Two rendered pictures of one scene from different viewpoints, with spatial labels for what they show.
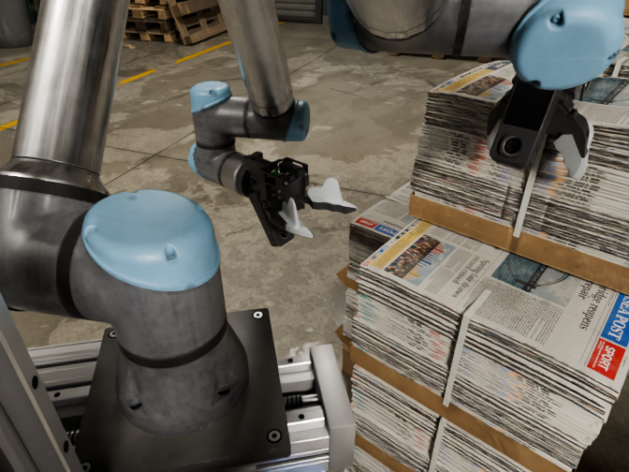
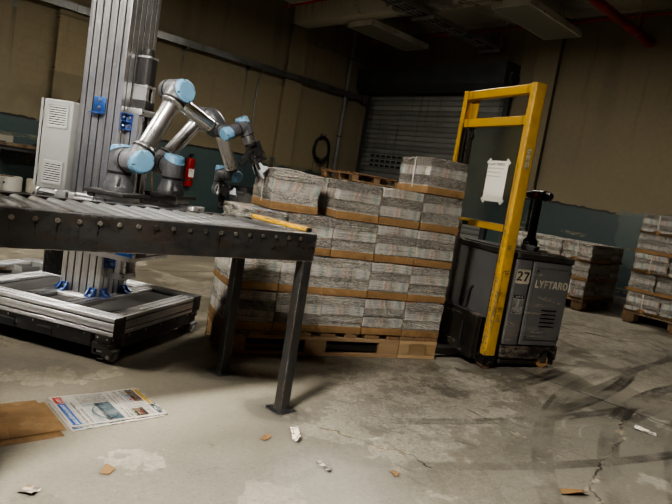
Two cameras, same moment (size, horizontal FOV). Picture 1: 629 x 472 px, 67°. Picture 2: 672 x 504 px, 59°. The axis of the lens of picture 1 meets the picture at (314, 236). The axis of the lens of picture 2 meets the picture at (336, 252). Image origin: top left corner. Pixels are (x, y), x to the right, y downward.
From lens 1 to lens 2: 3.19 m
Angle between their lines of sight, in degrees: 36
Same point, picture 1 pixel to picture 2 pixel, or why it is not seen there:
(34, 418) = not seen: hidden behind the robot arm
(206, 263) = (178, 162)
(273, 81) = (227, 160)
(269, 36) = (225, 147)
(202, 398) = (169, 187)
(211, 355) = (173, 181)
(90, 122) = (177, 146)
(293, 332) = not seen: hidden behind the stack
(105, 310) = (162, 165)
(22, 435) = not seen: hidden behind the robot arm
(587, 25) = (222, 130)
